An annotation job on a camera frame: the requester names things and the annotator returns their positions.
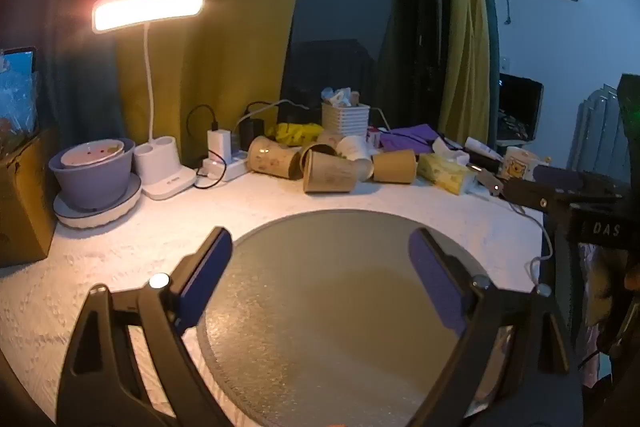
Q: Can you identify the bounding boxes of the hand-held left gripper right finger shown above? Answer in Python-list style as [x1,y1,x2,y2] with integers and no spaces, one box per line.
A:
[400,228,586,427]

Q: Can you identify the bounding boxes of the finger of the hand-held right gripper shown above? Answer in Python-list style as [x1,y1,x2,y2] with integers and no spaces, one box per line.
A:
[475,171,621,214]
[533,166,628,194]

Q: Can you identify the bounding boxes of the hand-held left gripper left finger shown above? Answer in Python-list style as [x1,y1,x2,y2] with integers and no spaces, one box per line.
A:
[57,227,235,427]

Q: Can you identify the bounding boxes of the printed brown paper cup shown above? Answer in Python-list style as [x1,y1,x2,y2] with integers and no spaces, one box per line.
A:
[247,135,301,180]

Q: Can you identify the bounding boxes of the large brown paper cup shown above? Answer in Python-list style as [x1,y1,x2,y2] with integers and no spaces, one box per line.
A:
[303,150,359,194]

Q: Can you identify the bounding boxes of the white paper cup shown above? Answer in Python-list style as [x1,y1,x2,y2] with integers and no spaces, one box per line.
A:
[336,135,375,182]

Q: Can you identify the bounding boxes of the bear print mug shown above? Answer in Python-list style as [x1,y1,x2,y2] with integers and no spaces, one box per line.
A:
[502,146,551,182]

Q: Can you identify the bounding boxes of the grey folded rack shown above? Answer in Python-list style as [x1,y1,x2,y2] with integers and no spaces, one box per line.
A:
[574,82,624,180]

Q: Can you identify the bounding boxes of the white tube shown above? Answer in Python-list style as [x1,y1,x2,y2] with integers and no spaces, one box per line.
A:
[464,137,504,158]

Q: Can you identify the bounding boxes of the black monitor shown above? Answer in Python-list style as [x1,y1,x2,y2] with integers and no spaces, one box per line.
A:
[498,73,545,142]

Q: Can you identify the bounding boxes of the yellow tissue pack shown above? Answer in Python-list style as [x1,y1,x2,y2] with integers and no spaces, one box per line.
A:
[417,153,476,196]

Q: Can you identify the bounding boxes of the white desk lamp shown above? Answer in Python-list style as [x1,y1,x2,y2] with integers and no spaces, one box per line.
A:
[91,0,207,202]

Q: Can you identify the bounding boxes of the white power strip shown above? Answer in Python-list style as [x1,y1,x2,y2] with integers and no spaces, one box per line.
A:
[196,150,251,182]

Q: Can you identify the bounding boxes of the round grey mat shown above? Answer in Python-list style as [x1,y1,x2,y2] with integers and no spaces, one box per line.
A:
[196,208,516,427]

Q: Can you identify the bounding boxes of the white round plate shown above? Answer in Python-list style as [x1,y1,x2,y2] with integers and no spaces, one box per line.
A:
[53,173,144,229]

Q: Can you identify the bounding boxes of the white charger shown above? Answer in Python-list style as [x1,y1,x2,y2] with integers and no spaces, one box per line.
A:
[207,129,234,162]

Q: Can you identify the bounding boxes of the purple cloth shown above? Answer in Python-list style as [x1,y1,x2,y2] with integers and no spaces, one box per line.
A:
[379,123,446,154]

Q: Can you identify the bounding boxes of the purple bowl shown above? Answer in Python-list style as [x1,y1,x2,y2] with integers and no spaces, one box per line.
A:
[48,138,137,211]

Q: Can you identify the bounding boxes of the black charger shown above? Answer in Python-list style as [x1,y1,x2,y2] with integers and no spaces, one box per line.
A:
[238,118,266,152]

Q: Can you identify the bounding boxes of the yellow cloth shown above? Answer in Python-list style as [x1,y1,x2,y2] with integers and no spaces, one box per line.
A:
[265,122,325,146]

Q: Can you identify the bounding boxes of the pink inner bowl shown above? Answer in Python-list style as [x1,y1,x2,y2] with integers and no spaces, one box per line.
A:
[61,140,126,169]

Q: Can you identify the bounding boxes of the yellow curtain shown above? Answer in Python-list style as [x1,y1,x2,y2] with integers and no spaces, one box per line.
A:
[114,0,322,158]
[439,0,494,144]

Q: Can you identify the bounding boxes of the white ribbed container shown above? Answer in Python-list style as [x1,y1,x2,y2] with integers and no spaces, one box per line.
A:
[321,102,371,137]

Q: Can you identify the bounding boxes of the cardboard box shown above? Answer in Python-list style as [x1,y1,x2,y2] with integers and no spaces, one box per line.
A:
[0,127,59,269]

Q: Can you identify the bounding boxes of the crumpled packets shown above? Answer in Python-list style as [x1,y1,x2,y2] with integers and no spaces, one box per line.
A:
[321,87,362,108]

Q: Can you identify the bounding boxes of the thin white cable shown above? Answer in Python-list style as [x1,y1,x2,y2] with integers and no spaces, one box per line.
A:
[499,201,554,283]

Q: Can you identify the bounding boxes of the black cable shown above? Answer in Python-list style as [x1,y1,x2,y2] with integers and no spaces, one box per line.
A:
[186,105,224,188]

